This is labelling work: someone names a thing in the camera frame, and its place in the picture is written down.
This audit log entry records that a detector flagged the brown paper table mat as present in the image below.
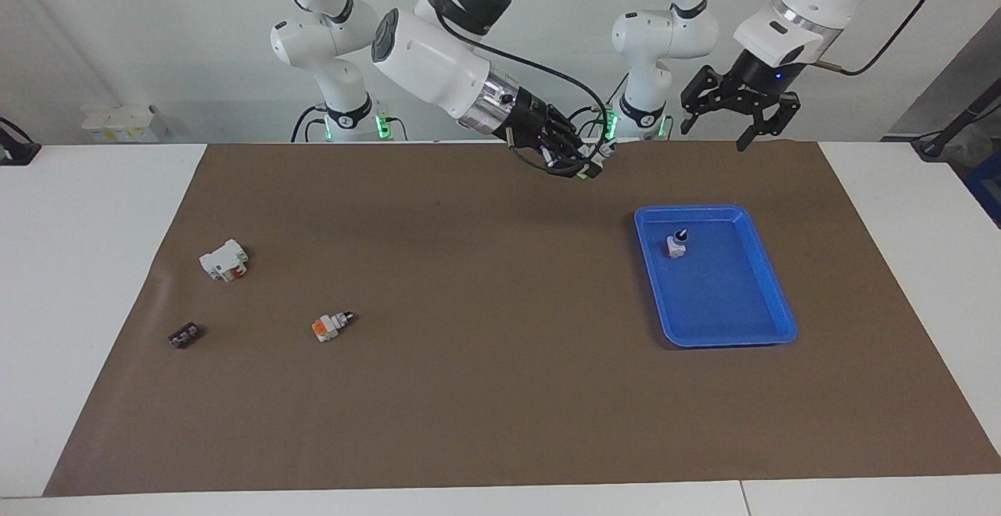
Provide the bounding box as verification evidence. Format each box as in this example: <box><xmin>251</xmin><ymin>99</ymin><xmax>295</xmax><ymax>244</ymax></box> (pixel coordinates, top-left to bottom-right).
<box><xmin>43</xmin><ymin>141</ymin><xmax>1001</xmax><ymax>497</ymax></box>

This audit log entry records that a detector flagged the knob switch with orange base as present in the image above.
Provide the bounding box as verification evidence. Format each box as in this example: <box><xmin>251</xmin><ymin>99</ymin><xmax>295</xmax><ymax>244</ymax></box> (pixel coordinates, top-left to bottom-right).
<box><xmin>311</xmin><ymin>311</ymin><xmax>355</xmax><ymax>343</ymax></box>

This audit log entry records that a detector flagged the white circuit breaker red lever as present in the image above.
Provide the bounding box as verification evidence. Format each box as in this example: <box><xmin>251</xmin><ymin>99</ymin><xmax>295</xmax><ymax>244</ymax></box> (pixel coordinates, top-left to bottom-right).
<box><xmin>199</xmin><ymin>239</ymin><xmax>250</xmax><ymax>283</ymax></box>

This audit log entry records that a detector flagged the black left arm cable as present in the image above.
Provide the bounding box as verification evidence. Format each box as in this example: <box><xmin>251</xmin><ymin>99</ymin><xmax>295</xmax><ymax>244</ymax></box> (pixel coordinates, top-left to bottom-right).
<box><xmin>696</xmin><ymin>0</ymin><xmax>939</xmax><ymax>77</ymax></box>

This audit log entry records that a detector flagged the white box in background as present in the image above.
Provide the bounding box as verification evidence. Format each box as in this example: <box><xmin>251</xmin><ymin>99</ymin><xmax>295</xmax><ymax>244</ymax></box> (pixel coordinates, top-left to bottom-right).
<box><xmin>81</xmin><ymin>104</ymin><xmax>169</xmax><ymax>143</ymax></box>

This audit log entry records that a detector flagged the black clamp mount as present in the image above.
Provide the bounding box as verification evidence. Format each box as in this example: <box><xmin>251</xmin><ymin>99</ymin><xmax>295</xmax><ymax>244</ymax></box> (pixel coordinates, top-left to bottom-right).
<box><xmin>0</xmin><ymin>117</ymin><xmax>41</xmax><ymax>167</ymax></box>

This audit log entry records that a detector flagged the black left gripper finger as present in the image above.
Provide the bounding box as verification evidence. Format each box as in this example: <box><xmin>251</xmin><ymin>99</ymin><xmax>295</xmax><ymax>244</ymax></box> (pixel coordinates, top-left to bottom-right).
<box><xmin>680</xmin><ymin>66</ymin><xmax>732</xmax><ymax>135</ymax></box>
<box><xmin>737</xmin><ymin>92</ymin><xmax>801</xmax><ymax>152</ymax></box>

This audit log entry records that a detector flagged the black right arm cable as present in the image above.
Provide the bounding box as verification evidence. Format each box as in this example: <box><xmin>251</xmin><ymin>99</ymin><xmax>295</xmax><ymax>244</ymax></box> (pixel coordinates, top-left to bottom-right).
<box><xmin>434</xmin><ymin>0</ymin><xmax>619</xmax><ymax>177</ymax></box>

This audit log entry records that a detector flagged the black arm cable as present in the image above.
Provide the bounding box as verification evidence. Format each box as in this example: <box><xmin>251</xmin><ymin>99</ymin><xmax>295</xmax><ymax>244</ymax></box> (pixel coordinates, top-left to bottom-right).
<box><xmin>696</xmin><ymin>0</ymin><xmax>939</xmax><ymax>77</ymax></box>
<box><xmin>434</xmin><ymin>0</ymin><xmax>619</xmax><ymax>177</ymax></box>

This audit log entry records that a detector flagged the blue crate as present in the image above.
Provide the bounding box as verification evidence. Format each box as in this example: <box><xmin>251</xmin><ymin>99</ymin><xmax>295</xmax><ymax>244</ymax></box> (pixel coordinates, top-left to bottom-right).
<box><xmin>963</xmin><ymin>149</ymin><xmax>1001</xmax><ymax>229</ymax></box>

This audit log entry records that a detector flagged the black stand with cable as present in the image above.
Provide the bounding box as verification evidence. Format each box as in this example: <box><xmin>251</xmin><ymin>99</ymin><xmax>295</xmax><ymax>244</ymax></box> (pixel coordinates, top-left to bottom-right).
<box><xmin>911</xmin><ymin>78</ymin><xmax>1001</xmax><ymax>161</ymax></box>

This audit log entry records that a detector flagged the knob switch with green base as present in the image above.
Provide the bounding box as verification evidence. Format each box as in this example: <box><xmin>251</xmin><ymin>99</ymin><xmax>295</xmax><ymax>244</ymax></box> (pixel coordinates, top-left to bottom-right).
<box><xmin>576</xmin><ymin>139</ymin><xmax>616</xmax><ymax>182</ymax></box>

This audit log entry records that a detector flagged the blue plastic tray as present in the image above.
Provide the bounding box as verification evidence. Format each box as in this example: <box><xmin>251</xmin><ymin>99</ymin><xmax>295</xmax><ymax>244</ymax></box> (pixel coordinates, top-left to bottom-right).
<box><xmin>633</xmin><ymin>204</ymin><xmax>798</xmax><ymax>349</ymax></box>

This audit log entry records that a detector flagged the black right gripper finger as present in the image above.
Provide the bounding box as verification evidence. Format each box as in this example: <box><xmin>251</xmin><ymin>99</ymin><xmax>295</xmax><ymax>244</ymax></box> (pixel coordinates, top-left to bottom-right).
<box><xmin>551</xmin><ymin>107</ymin><xmax>603</xmax><ymax>165</ymax></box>
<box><xmin>540</xmin><ymin>149</ymin><xmax>601</xmax><ymax>181</ymax></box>

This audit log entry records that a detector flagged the black right base cable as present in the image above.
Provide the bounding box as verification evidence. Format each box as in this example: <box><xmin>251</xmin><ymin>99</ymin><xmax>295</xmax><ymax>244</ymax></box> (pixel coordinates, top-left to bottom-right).
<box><xmin>291</xmin><ymin>104</ymin><xmax>325</xmax><ymax>143</ymax></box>

